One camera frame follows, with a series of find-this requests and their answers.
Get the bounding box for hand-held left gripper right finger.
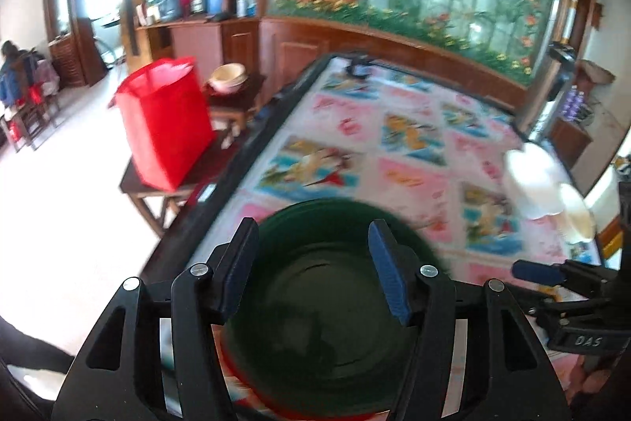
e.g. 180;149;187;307
367;219;571;421

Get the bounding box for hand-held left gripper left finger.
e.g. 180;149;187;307
52;216;259;421

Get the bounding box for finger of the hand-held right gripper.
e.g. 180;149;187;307
512;259;631;298

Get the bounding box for green plastic bowl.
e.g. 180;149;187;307
219;198;452;419

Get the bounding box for stack of red plates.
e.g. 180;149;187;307
222;342;395;421

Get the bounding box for cream bowls on stool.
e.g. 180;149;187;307
207;62;248;95

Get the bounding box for cream ribbed plastic bowl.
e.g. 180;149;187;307
559;183;598;245

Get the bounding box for white foam bowl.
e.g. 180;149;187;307
505;144;564;219

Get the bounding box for wooden bench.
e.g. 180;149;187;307
119;155;232;237

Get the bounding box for printed floral tablecloth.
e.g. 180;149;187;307
194;53;605;421

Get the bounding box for wooden side cabinet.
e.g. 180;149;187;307
549;118;593;170

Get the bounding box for red bag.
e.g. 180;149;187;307
114;56;216;192

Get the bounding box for stainless steel thermos jug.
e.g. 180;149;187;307
525;0;580;146

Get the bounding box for wooden stool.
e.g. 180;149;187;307
202;76;267;148

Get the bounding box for small black device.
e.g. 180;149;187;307
345;56;372;77

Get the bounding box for wooden chair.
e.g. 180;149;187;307
10;93;61;152

